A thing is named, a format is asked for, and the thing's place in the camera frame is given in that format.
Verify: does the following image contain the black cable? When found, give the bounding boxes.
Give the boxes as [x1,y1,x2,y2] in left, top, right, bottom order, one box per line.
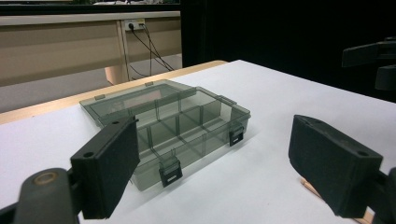
[141,23,154,77]
[128,22,175,73]

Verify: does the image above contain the black curtain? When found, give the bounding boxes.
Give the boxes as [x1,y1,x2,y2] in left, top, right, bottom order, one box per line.
[179,0,396,104]

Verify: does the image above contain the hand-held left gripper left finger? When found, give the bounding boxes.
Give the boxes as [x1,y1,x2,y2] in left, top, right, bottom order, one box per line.
[70,116,141,220]

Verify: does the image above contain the white wall socket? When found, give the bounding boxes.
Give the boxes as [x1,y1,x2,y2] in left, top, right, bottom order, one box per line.
[123,19,146,32]

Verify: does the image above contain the clear grey compartment box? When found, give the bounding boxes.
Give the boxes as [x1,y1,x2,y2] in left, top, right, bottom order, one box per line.
[78,78,252,191]

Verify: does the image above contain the black stand mount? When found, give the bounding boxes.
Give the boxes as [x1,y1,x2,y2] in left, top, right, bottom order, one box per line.
[341,36,396,91]

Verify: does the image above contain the thin wooden stick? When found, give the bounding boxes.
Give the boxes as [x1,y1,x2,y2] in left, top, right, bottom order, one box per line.
[300,178,375,224]

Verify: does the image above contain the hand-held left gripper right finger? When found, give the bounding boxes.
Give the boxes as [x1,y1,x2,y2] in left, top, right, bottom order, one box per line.
[288,114,384,219]

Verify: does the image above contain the white table cover sheet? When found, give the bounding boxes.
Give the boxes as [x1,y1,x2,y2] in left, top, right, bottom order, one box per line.
[0,59,396,224]

